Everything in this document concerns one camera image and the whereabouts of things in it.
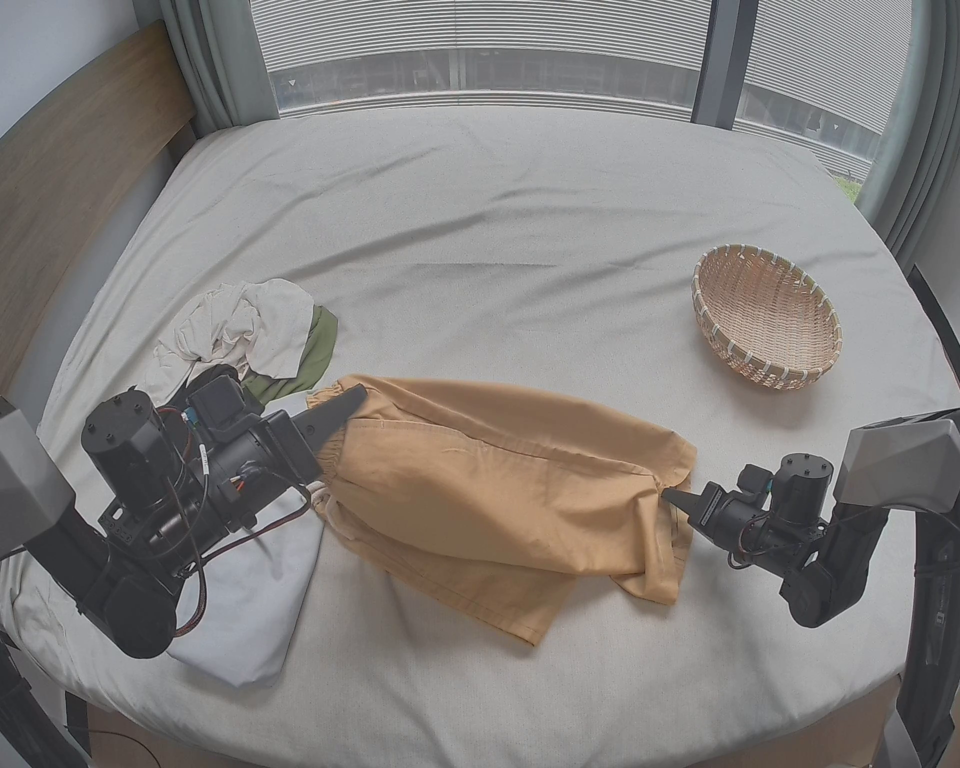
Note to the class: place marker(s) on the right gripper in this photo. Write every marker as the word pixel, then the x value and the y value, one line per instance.
pixel 724 517

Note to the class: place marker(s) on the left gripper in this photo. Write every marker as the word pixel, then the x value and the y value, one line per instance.
pixel 262 465

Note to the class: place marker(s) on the tan shorts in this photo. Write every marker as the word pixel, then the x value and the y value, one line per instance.
pixel 487 487

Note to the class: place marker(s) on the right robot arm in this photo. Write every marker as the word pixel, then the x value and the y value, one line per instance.
pixel 892 465

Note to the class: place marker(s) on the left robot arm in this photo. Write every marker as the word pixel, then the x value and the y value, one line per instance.
pixel 127 442

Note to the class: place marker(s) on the green garment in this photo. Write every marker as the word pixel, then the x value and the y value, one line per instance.
pixel 315 352

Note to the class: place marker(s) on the white garment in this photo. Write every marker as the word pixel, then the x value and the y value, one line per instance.
pixel 240 322

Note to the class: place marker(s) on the round woven basket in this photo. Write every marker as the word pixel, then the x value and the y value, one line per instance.
pixel 765 322

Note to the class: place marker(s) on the pale grey garment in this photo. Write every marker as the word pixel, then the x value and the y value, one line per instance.
pixel 247 615

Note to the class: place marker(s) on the bed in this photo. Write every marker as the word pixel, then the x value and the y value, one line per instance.
pixel 525 225

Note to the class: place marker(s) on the blue-green curtain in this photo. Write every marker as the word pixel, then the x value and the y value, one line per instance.
pixel 915 150
pixel 217 60

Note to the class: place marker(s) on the window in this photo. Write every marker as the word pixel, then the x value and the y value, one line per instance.
pixel 487 45

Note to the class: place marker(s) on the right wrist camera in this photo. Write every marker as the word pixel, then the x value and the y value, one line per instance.
pixel 754 480

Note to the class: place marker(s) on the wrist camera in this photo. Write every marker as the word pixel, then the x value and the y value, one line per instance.
pixel 754 480
pixel 221 405

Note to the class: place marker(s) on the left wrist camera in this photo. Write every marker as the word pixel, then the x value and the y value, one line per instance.
pixel 221 405

